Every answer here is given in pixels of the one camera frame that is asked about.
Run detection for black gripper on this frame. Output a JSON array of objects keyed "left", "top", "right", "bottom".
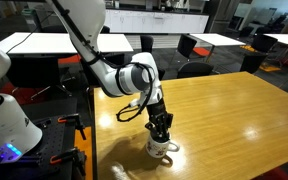
[{"left": 145, "top": 99, "right": 173, "bottom": 142}]

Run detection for white patterned mug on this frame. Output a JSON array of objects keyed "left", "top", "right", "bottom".
[{"left": 145, "top": 135, "right": 180, "bottom": 158}]

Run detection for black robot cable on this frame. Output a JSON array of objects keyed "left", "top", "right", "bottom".
[{"left": 50, "top": 0, "right": 156, "bottom": 123}]

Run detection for white table middle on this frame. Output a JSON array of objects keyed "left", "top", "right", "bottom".
[{"left": 192, "top": 33, "right": 243, "bottom": 62}]

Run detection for white table right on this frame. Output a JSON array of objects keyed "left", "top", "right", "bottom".
[{"left": 263, "top": 33, "right": 288, "bottom": 61}]

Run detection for black orange clamp front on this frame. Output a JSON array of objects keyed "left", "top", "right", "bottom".
[{"left": 49, "top": 148, "right": 87, "bottom": 176}]

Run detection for black orange clamp rear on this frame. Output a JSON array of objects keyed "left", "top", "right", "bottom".
[{"left": 57, "top": 113, "right": 86, "bottom": 140}]

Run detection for black chair near right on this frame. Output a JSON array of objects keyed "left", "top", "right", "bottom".
[{"left": 177, "top": 62, "right": 214, "bottom": 78}]

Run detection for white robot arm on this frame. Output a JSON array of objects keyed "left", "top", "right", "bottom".
[{"left": 0, "top": 0, "right": 172, "bottom": 143}]

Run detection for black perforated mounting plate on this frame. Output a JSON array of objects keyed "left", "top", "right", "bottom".
[{"left": 0, "top": 98, "right": 84, "bottom": 180}]

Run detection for black chair by middle table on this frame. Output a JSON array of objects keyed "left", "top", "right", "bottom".
[{"left": 170, "top": 34, "right": 197, "bottom": 63}]

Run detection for white table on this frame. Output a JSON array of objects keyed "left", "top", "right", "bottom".
[
  {"left": 0, "top": 32, "right": 133, "bottom": 54},
  {"left": 192, "top": 33, "right": 243, "bottom": 62},
  {"left": 263, "top": 33, "right": 288, "bottom": 61}
]

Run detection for black chair middle back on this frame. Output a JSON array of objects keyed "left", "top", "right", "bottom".
[{"left": 140, "top": 35, "right": 154, "bottom": 53}]

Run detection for white table left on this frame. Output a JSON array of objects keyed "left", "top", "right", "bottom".
[{"left": 0, "top": 32, "right": 133, "bottom": 54}]

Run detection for black orange clamp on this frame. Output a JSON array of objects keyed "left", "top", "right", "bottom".
[
  {"left": 49, "top": 148, "right": 87, "bottom": 176},
  {"left": 57, "top": 113, "right": 86, "bottom": 140}
]

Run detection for black chair near left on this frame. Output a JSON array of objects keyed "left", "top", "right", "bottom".
[{"left": 158, "top": 69, "right": 166, "bottom": 80}]

